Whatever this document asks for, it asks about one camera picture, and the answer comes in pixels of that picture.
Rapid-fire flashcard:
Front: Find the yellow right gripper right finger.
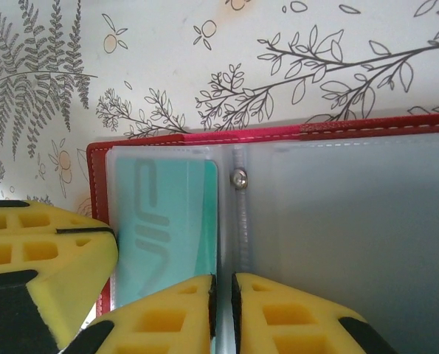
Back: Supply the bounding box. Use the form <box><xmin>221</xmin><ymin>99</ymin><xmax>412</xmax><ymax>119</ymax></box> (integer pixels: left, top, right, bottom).
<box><xmin>230</xmin><ymin>271</ymin><xmax>399</xmax><ymax>354</ymax></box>

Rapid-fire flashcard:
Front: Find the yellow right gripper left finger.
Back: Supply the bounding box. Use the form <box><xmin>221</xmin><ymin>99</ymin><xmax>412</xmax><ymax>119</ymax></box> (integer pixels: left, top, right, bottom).
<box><xmin>66</xmin><ymin>273</ymin><xmax>219</xmax><ymax>354</ymax></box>

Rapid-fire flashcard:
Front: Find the red-framed tablet device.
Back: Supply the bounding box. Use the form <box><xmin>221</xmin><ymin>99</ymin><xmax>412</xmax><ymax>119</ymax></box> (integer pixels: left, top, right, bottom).
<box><xmin>86</xmin><ymin>111</ymin><xmax>439</xmax><ymax>354</ymax></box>

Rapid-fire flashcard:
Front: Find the teal VIP card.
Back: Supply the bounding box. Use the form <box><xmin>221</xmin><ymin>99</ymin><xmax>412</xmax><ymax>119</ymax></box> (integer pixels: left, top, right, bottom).
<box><xmin>114</xmin><ymin>156</ymin><xmax>221</xmax><ymax>310</ymax></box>

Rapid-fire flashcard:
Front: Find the floral white tablecloth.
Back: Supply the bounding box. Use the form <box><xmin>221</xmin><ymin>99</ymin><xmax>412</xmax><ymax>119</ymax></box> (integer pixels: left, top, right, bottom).
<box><xmin>0</xmin><ymin>0</ymin><xmax>439</xmax><ymax>333</ymax></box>

